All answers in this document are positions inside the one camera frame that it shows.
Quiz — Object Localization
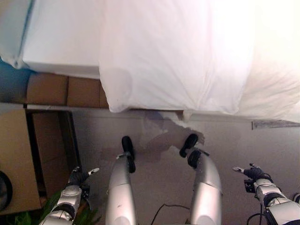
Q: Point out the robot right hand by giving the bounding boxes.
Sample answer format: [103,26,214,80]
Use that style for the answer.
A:
[232,163,270,181]

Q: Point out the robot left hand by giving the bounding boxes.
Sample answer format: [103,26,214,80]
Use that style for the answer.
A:
[68,166,100,188]

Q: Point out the brown bed base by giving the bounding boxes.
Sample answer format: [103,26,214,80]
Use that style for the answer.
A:
[25,72,184,118]

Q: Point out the green plant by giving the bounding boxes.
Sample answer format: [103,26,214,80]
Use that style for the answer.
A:
[6,189,102,225]

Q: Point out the robot left leg silver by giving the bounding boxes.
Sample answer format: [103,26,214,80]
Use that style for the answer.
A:
[105,153,137,225]

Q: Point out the robot leg silver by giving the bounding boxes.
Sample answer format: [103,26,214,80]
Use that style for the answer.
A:
[105,153,137,225]
[189,150,223,225]

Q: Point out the robot right leg silver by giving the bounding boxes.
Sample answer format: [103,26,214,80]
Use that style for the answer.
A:
[189,150,223,225]

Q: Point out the robot left foot dark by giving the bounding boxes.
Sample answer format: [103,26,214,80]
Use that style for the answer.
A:
[121,135,136,174]

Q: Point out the robot foot dark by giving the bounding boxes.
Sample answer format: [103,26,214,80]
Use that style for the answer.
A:
[179,133,205,158]
[121,135,136,174]

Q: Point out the brown cardboard box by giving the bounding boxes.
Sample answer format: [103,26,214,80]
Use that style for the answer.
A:
[0,108,82,216]

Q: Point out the robot right foot dark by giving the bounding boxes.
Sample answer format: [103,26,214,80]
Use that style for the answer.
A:
[179,133,205,158]

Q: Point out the black round object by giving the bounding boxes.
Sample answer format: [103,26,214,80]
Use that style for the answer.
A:
[0,170,14,211]

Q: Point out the white duvet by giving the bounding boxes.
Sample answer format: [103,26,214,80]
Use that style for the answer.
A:
[97,0,300,123]

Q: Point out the white mattress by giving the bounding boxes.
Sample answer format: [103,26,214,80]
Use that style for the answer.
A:
[21,0,105,79]

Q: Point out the white pillow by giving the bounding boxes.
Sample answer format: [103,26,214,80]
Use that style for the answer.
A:
[0,0,36,69]

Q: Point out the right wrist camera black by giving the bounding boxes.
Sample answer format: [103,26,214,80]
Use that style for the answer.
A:
[243,179,256,194]

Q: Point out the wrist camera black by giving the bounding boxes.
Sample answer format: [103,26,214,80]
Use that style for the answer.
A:
[80,184,92,209]
[243,179,256,194]

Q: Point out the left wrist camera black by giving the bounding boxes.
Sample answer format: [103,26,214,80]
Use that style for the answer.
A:
[80,184,92,209]

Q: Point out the black floor cable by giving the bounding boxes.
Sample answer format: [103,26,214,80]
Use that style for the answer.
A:
[150,203,195,225]

